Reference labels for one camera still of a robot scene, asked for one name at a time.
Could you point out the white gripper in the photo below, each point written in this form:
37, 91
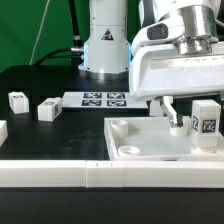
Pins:
158, 69

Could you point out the white sheet with tags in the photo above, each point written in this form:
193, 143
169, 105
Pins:
101, 100

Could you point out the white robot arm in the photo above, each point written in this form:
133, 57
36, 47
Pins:
107, 53

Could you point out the white left fence piece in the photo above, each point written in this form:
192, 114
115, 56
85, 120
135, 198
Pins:
3, 131

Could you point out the white front fence rail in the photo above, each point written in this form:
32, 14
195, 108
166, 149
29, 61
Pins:
114, 174

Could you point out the white square tabletop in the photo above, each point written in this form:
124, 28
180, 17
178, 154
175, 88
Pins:
152, 139

